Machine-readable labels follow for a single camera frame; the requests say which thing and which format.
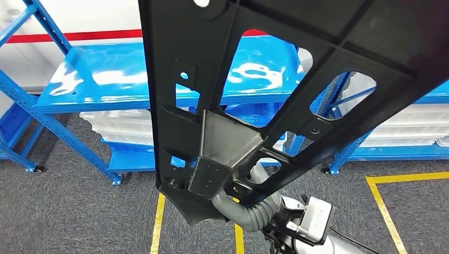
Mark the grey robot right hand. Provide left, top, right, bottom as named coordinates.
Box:
left=228, top=164, right=274, bottom=203

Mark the black perforated panel part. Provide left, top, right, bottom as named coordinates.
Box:
left=138, top=0, right=449, bottom=227

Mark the blue plastic bin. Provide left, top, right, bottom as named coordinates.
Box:
left=224, top=102, right=281, bottom=128

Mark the white plastic tray stack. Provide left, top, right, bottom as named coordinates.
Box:
left=79, top=109, right=155, bottom=146
left=338, top=71, right=449, bottom=148

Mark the red barrier belt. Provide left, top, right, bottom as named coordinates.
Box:
left=6, top=29, right=269, bottom=44

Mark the white car body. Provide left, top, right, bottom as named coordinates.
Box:
left=0, top=0, right=143, bottom=95

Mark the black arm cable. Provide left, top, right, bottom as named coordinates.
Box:
left=329, top=227, right=381, bottom=254

